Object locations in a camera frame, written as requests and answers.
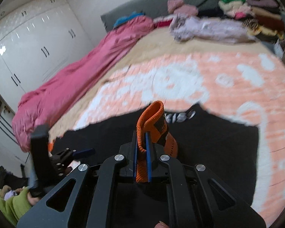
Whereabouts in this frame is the black garment with orange cuffs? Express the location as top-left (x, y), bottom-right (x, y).
top-left (52, 104), bottom-right (259, 205)

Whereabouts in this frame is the green sleeve forearm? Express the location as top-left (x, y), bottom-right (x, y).
top-left (0, 187), bottom-right (32, 226)

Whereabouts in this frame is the stack of folded clothes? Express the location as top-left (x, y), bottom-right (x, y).
top-left (218, 0), bottom-right (285, 43)

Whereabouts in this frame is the person's left hand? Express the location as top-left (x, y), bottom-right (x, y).
top-left (27, 191), bottom-right (40, 206)

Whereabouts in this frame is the person's right hand thumb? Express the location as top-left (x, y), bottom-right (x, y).
top-left (154, 221), bottom-right (169, 228)

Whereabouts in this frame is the magenta pink quilt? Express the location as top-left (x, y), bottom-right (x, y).
top-left (12, 15), bottom-right (154, 153)

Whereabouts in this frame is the lilac crumpled garment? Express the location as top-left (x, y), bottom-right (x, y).
top-left (169, 15), bottom-right (257, 44)

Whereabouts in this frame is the blue garment by headboard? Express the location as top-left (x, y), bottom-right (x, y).
top-left (113, 11), bottom-right (145, 29)

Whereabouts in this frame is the pink and white fleece blanket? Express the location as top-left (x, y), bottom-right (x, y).
top-left (74, 52), bottom-right (285, 226)

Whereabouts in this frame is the white glossy wardrobe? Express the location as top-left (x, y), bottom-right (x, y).
top-left (0, 0), bottom-right (92, 112)

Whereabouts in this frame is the pink fuzzy garment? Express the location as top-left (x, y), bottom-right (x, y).
top-left (167, 0), bottom-right (199, 17)

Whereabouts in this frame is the grey headboard cushion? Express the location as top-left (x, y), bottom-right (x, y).
top-left (101, 0), bottom-right (219, 32)

